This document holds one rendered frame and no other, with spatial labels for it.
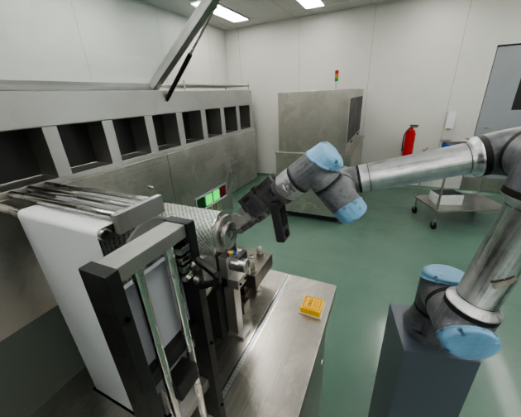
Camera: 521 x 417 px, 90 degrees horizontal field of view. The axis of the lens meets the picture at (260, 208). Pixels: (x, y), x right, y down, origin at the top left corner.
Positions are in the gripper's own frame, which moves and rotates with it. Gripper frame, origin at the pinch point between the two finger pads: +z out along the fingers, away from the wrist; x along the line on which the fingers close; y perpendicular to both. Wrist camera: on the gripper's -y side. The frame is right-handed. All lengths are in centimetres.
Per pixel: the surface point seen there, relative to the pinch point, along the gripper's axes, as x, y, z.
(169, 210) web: 4.4, 18.2, 13.5
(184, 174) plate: -21.1, 30.1, 22.9
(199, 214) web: 4.1, 11.1, 4.9
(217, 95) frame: -51, 53, 4
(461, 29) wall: -448, 11, -153
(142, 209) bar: 29.9, 15.5, -11.2
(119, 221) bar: 34.6, 15.4, -11.2
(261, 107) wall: -448, 140, 142
